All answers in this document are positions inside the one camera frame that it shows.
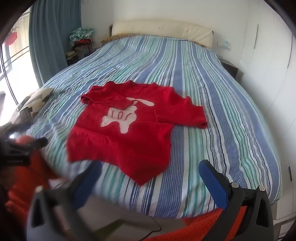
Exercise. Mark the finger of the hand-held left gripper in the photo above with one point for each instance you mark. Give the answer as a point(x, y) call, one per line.
point(39, 143)
point(10, 128)

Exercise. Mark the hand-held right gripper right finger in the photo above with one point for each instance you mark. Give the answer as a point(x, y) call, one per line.
point(215, 183)

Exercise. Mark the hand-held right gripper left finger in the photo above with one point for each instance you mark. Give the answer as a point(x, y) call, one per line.
point(89, 183)

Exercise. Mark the red knitted sweater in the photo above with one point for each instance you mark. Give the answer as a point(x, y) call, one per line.
point(129, 143)

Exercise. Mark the pile of clothes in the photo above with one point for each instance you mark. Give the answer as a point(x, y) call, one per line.
point(81, 37)

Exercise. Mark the beige patterned cushion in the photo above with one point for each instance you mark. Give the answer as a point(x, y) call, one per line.
point(34, 102)

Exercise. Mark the striped bed sheet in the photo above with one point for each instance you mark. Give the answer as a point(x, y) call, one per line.
point(208, 139)

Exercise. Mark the window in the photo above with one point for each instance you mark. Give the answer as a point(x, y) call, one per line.
point(13, 60)

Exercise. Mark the red hanging decoration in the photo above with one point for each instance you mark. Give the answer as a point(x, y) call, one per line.
point(11, 38)

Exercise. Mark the blue curtain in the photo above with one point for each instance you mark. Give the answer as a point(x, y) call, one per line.
point(50, 41)

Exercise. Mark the dark nightstand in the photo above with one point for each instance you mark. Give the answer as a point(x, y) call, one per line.
point(230, 68)

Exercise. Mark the white wardrobe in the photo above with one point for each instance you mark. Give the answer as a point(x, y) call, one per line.
point(266, 69)

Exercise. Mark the yellow patterned pillow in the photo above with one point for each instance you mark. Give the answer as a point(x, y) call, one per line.
point(111, 38)

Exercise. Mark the cream padded headboard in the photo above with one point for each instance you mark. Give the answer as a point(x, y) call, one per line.
point(161, 29)

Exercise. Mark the wall socket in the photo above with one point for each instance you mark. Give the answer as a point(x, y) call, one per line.
point(225, 44)

